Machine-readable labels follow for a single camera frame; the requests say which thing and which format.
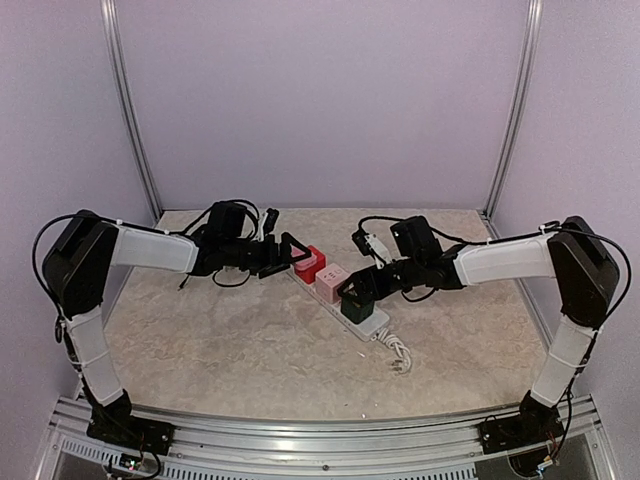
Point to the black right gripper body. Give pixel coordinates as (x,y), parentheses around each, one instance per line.
(411,277)

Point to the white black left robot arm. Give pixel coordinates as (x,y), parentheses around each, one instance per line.
(74,272)

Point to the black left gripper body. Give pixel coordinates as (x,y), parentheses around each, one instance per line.
(238,256)

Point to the left aluminium frame post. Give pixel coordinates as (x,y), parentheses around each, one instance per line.
(109,15)

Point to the right aluminium frame post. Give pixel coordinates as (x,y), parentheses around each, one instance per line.
(517,106)

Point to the black power adapter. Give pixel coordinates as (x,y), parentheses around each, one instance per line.
(188,277)

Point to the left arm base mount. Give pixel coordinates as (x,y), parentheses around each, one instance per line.
(136,433)

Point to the dark green cube socket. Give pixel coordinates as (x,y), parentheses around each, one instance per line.
(357,313)

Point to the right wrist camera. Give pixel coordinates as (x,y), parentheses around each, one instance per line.
(369,245)

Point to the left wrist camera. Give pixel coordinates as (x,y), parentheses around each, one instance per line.
(266,223)

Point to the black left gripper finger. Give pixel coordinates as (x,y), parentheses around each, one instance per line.
(290,249)
(272,269)

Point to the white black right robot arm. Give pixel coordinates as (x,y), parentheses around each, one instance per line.
(570,252)

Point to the pink cube socket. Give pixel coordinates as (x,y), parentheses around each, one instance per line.
(328,280)

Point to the white power strip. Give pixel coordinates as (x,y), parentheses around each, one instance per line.
(366,323)

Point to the red cube socket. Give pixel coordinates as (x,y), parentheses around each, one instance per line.
(307,269)

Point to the aluminium frame post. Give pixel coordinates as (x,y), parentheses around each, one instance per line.
(109,15)
(517,106)

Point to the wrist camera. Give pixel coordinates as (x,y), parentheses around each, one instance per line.
(266,223)
(369,245)

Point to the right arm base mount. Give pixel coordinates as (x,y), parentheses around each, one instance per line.
(499,434)

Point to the pink folding extension socket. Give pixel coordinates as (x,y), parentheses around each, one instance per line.
(307,262)

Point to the aluminium front rail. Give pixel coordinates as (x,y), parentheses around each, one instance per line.
(209,447)

